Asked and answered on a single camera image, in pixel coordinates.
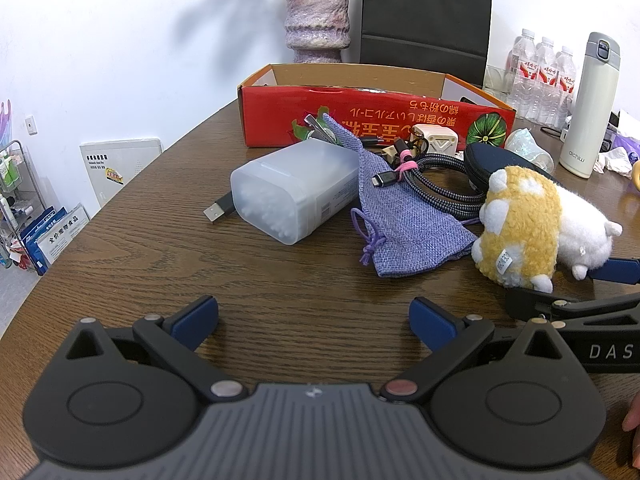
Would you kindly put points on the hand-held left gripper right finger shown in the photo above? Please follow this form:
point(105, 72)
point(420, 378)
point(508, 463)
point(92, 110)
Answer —
point(430, 319)

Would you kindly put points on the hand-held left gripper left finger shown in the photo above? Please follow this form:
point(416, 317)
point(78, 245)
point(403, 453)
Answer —
point(197, 317)

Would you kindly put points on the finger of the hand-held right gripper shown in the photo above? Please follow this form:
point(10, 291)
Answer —
point(617, 271)
point(530, 305)

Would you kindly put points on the yellow white plush toy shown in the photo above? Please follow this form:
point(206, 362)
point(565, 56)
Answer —
point(525, 220)

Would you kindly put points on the dark blue zipper case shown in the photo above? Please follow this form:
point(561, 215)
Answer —
point(484, 156)

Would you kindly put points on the iridescent translucent pouch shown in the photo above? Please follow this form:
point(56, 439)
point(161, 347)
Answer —
point(525, 145)

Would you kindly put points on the translucent cotton swab box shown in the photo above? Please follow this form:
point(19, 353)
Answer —
point(295, 185)

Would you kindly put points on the white wall charger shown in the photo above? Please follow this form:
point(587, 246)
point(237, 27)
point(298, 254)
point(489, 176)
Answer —
point(432, 141)

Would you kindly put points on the red cardboard box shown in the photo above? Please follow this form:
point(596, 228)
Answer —
point(280, 110)

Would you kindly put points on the wooden desktop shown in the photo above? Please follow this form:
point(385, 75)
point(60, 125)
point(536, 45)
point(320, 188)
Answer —
point(250, 285)

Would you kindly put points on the person's right hand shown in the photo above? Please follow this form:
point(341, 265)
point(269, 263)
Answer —
point(633, 422)

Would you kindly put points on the crumpled white tissue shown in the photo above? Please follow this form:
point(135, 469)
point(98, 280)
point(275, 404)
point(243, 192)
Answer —
point(612, 162)

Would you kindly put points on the purple plastic bag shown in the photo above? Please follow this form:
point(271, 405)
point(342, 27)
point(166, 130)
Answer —
point(627, 132)

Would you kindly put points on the white thermos bottle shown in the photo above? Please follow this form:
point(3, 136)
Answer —
point(590, 110)

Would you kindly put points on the blue white packets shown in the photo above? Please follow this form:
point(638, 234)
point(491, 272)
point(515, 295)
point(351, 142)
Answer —
point(50, 235)

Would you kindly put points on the small yellowish block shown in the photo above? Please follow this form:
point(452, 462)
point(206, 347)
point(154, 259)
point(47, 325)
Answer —
point(390, 151)

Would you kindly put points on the clear water bottle red label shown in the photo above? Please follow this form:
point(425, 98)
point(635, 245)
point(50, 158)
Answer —
point(564, 92)
point(545, 85)
point(522, 75)

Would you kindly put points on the white round disc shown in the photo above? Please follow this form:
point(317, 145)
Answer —
point(325, 136)

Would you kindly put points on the clear drinking glass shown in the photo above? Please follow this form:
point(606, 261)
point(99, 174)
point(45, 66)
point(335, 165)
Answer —
point(496, 82)

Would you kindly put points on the silver metal clip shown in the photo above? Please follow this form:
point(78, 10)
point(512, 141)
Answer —
point(312, 122)

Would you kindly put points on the black chair back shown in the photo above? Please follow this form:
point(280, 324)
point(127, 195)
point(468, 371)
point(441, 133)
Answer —
point(425, 15)

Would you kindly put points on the purple ceramic vase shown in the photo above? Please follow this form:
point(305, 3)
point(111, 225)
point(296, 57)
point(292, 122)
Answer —
point(316, 20)

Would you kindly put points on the white wall panel box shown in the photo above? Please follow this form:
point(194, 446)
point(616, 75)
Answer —
point(120, 170)

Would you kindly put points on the white wall outlet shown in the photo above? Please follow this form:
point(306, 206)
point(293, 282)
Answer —
point(32, 126)

